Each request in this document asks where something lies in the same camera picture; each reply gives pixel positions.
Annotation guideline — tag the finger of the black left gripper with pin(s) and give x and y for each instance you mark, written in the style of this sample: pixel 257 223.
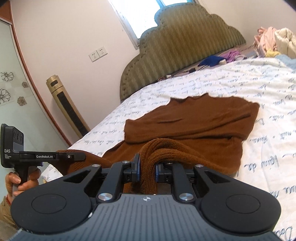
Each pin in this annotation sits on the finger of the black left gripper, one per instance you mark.
pixel 51 156

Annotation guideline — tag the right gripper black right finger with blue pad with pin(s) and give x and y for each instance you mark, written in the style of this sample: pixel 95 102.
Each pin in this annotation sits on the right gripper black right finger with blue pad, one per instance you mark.
pixel 175 175

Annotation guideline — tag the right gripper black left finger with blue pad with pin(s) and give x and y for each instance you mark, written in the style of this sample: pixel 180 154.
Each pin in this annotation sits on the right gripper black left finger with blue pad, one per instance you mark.
pixel 115 177

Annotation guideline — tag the brown knit sweater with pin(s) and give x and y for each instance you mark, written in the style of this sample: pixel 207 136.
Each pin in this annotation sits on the brown knit sweater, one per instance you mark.
pixel 196 130

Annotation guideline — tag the pink clothes pile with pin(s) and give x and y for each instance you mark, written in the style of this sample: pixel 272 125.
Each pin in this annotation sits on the pink clothes pile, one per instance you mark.
pixel 265 41

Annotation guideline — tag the gold tower fan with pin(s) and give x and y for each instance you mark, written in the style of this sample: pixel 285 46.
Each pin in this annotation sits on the gold tower fan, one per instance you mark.
pixel 67 106

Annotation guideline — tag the wardrobe door with flower decals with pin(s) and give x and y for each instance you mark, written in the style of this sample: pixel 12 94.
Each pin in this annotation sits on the wardrobe door with flower decals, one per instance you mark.
pixel 20 106

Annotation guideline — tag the white script-print bed quilt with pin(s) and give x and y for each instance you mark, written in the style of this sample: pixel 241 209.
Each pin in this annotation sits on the white script-print bed quilt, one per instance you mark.
pixel 268 158

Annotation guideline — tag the dark blue garment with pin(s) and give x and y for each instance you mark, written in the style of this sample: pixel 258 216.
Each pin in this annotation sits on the dark blue garment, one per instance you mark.
pixel 211 61

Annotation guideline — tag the purple garment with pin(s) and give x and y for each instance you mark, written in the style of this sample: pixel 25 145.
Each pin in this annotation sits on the purple garment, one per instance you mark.
pixel 233 55

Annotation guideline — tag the olive green padded headboard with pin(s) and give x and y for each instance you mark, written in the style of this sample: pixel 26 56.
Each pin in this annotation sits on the olive green padded headboard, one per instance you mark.
pixel 185 34

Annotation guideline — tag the yellow blanket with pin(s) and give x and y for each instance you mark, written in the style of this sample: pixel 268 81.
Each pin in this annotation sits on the yellow blanket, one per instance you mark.
pixel 272 54

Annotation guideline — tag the window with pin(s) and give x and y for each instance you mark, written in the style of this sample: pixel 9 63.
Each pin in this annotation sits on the window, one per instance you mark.
pixel 137 16

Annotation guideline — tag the light blue blanket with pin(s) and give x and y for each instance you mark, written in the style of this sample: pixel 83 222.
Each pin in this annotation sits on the light blue blanket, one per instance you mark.
pixel 289 62

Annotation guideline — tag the cream puffy jacket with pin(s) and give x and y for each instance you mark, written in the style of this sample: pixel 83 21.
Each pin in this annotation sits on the cream puffy jacket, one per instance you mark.
pixel 286 42

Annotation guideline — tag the white wall socket plate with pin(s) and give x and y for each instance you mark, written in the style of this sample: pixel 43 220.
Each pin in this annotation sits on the white wall socket plate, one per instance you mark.
pixel 94 56

